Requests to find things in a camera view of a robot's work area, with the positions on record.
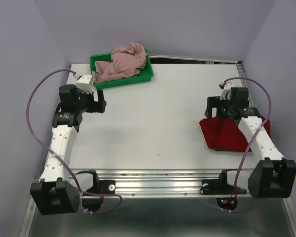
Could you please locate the purple cable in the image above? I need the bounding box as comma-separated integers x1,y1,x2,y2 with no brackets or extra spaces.
221,77,272,213
26,70,123,215

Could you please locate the red folded skirt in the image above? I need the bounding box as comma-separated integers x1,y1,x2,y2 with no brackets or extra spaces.
199,116,272,152

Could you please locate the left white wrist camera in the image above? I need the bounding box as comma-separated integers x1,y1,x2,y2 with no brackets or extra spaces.
76,74,94,93

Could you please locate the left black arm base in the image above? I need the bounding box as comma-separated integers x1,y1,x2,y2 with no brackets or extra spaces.
76,169,115,215

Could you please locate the green plastic tray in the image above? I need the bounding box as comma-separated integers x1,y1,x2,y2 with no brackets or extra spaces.
89,53,154,89

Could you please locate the pink skirt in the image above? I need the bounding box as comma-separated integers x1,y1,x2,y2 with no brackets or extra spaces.
92,42,148,83

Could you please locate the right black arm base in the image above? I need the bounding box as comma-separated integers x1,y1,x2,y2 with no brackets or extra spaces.
199,169,247,212

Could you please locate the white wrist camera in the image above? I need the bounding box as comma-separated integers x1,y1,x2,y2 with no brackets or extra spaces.
76,74,94,93
219,81,233,100

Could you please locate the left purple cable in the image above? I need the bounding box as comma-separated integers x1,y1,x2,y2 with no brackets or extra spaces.
26,70,123,215

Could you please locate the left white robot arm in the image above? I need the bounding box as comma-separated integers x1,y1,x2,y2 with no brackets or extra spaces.
30,84,106,215

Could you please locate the aluminium frame rail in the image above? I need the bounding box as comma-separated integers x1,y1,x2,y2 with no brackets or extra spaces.
20,169,296,237

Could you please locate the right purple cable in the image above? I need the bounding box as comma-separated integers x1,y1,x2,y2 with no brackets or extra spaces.
221,77,272,213

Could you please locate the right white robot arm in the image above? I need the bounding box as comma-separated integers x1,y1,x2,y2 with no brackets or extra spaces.
200,82,296,198

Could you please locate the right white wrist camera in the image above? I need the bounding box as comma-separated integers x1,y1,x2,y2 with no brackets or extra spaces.
219,81,233,100

